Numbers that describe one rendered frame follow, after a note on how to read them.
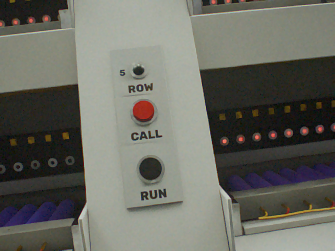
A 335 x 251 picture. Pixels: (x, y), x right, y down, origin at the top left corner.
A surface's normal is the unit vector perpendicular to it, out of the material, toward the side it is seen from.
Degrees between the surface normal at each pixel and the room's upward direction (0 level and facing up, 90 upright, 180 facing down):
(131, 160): 90
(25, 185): 111
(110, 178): 90
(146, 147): 90
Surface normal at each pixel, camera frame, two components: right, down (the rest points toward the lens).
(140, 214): 0.03, -0.27
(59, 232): 0.08, 0.09
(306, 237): -0.11, -0.99
